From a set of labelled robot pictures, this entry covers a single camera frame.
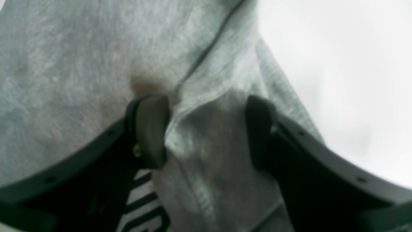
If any grey T-shirt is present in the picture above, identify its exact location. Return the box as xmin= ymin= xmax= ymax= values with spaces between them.
xmin=0 ymin=0 xmax=322 ymax=232

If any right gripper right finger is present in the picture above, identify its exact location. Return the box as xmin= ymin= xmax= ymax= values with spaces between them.
xmin=245 ymin=95 xmax=412 ymax=232

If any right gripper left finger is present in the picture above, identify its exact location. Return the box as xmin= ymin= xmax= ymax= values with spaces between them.
xmin=1 ymin=95 xmax=170 ymax=232

